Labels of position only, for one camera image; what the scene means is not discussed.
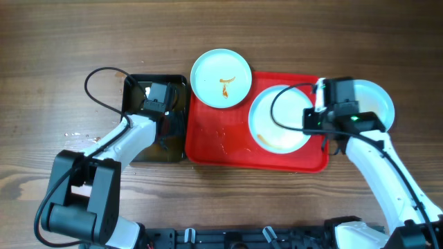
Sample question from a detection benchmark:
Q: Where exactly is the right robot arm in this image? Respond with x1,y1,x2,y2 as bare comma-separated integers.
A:
303,77,442,248

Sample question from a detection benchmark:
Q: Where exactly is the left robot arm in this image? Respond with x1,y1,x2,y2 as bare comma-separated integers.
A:
34,82,178,248

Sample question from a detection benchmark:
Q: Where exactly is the black water tray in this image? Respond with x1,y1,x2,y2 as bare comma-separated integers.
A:
122,74,190,163

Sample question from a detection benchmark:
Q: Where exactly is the red plastic tray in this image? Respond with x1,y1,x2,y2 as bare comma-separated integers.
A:
186,72,329,173

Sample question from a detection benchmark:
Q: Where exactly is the right black cable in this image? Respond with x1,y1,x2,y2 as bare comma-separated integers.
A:
270,82,440,249

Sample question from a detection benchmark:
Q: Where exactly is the black cable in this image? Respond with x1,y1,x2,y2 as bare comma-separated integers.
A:
270,82,440,249
33,66,148,248

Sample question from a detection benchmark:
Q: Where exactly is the left black cable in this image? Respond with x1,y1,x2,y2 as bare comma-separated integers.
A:
33,66,148,248

